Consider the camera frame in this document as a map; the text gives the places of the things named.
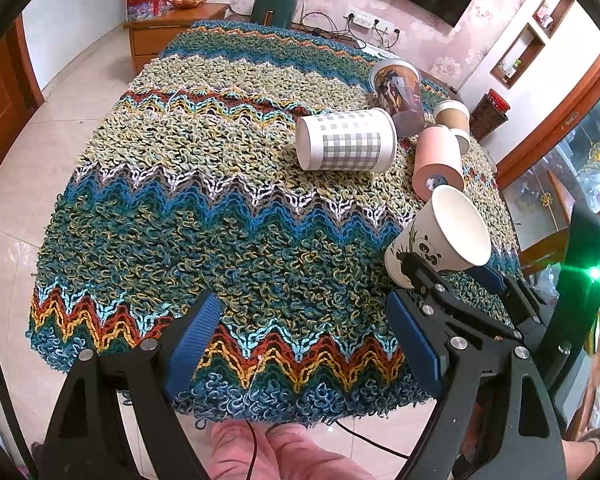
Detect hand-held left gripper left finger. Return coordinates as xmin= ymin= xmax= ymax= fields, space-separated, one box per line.
xmin=37 ymin=291 xmax=224 ymax=480

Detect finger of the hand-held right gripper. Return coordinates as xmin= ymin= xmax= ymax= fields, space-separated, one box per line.
xmin=401 ymin=254 xmax=520 ymax=345
xmin=466 ymin=263 xmax=550 ymax=332

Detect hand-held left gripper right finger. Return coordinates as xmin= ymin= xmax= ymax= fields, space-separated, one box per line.
xmin=386 ymin=292 xmax=567 ymax=480

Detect panda print paper cup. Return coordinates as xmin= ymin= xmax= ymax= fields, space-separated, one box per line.
xmin=384 ymin=185 xmax=492 ymax=289

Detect pink cup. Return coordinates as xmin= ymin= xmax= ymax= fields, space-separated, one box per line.
xmin=412 ymin=126 xmax=465 ymax=201

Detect small white cup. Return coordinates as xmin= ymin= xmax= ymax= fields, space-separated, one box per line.
xmin=450 ymin=128 xmax=472 ymax=156

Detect brown paper cup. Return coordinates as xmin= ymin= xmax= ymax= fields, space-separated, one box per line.
xmin=432 ymin=100 xmax=471 ymax=133

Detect grey checkered cup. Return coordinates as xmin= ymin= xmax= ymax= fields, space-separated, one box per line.
xmin=295 ymin=107 xmax=398 ymax=175

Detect colourful zigzag knitted blanket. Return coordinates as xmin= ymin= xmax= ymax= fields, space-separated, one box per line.
xmin=25 ymin=20 xmax=523 ymax=423

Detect glass display cabinet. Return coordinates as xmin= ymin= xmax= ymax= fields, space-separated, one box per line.
xmin=497 ymin=45 xmax=600 ymax=273

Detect person's pink trouser legs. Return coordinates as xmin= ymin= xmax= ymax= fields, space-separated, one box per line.
xmin=209 ymin=421 xmax=377 ymax=480

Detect red-lidded dark bin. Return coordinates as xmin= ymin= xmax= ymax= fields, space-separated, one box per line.
xmin=470 ymin=89 xmax=511 ymax=142

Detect clear printed tumbler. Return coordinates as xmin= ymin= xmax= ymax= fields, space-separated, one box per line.
xmin=368 ymin=58 xmax=426 ymax=138

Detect white power strip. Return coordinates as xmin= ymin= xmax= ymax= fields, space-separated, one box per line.
xmin=344 ymin=6 xmax=401 ymax=36

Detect wooden door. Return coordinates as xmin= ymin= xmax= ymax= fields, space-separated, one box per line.
xmin=0 ymin=15 xmax=45 ymax=201

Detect wooden cabinet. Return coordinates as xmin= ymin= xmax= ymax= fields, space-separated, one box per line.
xmin=124 ymin=3 xmax=229 ymax=75

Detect green air fryer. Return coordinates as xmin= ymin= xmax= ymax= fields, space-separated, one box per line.
xmin=252 ymin=0 xmax=300 ymax=28

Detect red printed box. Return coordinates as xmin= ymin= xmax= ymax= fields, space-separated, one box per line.
xmin=126 ymin=0 xmax=170 ymax=23

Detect thin black cable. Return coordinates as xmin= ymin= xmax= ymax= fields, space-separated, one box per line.
xmin=246 ymin=421 xmax=259 ymax=480

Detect wall niche shelf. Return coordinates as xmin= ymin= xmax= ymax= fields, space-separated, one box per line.
xmin=532 ymin=0 xmax=576 ymax=38
xmin=491 ymin=24 xmax=546 ymax=90

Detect black power cable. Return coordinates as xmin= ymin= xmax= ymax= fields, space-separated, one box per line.
xmin=300 ymin=10 xmax=363 ymax=45

